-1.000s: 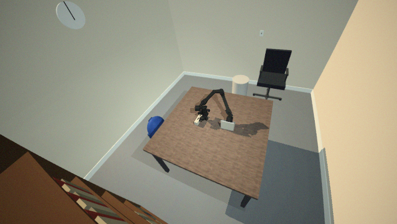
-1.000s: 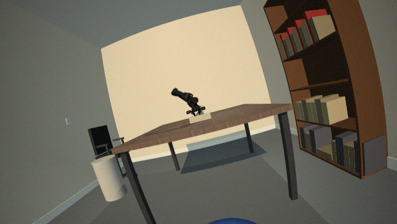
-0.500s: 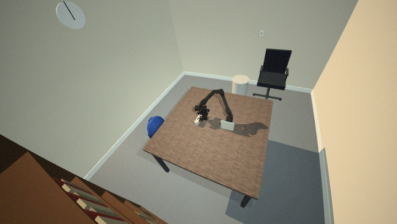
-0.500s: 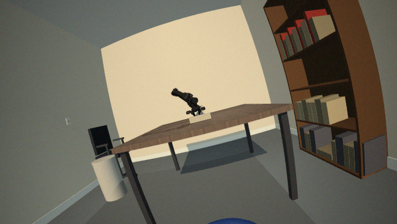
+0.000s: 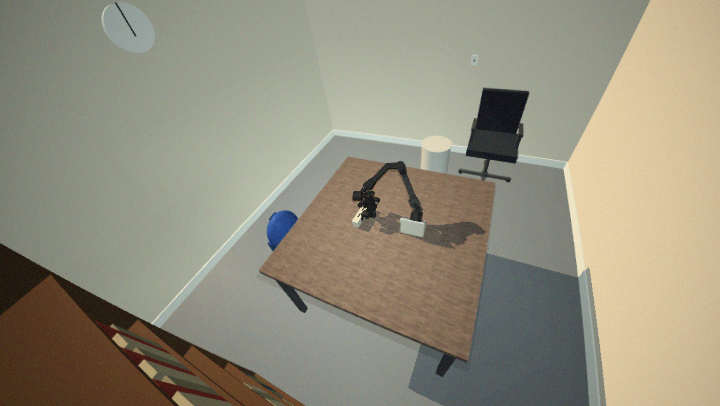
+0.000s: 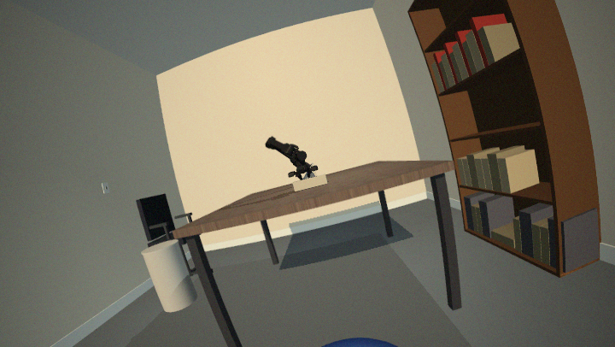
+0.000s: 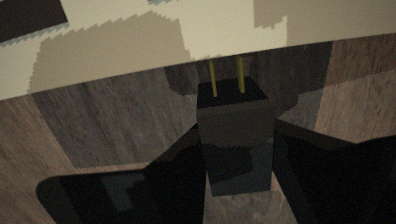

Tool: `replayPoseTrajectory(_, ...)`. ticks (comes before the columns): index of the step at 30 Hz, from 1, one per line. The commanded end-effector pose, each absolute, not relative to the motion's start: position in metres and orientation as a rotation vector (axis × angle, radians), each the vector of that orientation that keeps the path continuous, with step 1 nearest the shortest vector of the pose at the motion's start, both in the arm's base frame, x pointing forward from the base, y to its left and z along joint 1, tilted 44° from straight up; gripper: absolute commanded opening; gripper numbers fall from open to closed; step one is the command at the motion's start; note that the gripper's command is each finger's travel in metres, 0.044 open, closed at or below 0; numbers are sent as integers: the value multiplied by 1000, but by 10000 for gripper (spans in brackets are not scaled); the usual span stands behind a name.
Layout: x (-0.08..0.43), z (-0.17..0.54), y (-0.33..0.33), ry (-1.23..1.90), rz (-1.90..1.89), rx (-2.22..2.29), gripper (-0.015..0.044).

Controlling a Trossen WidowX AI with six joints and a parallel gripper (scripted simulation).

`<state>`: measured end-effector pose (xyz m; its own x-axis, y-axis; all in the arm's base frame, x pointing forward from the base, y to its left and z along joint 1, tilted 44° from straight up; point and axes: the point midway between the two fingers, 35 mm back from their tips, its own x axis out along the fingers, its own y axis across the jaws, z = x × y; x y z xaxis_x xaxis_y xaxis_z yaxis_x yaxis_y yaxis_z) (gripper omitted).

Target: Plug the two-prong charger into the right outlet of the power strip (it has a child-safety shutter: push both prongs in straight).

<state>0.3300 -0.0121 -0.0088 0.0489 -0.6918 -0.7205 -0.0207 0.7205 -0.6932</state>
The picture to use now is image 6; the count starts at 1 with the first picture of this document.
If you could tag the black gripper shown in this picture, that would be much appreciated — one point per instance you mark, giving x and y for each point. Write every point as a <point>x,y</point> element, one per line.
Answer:
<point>309,171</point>

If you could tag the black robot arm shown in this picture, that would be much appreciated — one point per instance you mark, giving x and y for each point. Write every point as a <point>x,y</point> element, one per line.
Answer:
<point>291,151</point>

